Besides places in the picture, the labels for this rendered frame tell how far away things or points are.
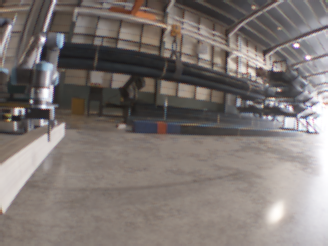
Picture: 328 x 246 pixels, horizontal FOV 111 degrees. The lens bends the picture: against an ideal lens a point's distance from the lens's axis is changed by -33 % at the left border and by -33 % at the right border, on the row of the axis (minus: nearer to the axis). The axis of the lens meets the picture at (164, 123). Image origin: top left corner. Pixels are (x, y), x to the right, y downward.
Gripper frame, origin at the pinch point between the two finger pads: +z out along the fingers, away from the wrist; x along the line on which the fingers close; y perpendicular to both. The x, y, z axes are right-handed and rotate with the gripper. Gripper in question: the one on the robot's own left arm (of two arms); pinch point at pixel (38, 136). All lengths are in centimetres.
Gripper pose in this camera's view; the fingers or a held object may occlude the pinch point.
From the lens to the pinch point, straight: 85.5
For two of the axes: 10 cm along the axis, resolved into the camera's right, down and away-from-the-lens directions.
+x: 9.1, 0.6, 4.1
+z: -0.9, 9.9, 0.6
